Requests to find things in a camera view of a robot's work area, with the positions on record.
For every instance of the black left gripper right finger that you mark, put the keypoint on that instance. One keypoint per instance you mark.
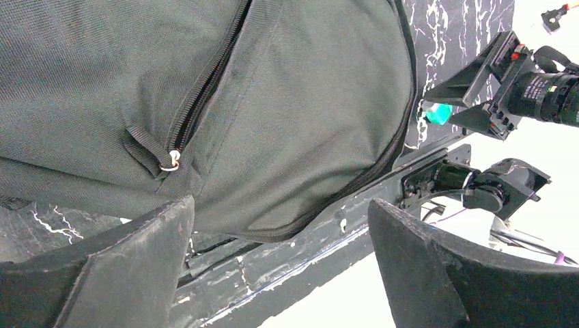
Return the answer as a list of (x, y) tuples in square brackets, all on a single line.
[(434, 278)]

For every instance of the small teal box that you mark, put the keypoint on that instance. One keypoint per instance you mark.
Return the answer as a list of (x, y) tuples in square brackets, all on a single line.
[(436, 113)]

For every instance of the black backpack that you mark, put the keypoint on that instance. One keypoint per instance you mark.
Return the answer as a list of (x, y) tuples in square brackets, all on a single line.
[(265, 112)]

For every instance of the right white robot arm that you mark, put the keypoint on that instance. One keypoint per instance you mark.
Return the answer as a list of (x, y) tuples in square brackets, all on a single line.
[(500, 190)]

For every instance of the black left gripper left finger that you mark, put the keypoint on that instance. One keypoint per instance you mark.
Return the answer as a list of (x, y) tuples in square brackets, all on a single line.
[(124, 277)]

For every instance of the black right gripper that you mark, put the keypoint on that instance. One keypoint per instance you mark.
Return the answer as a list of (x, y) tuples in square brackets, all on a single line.
[(541, 84)]

